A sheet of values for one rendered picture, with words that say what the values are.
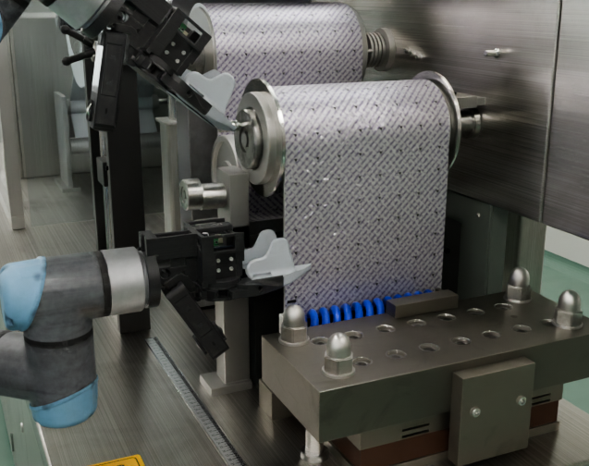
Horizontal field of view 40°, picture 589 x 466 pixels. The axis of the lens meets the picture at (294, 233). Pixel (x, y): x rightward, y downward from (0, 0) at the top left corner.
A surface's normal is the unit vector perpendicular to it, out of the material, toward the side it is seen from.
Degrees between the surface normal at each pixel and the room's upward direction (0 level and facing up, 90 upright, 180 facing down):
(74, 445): 0
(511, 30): 90
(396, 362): 0
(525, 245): 90
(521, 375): 90
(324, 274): 90
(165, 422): 0
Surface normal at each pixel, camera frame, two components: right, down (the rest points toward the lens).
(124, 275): 0.36, -0.23
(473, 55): -0.91, 0.11
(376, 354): 0.00, -0.96
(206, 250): 0.41, 0.25
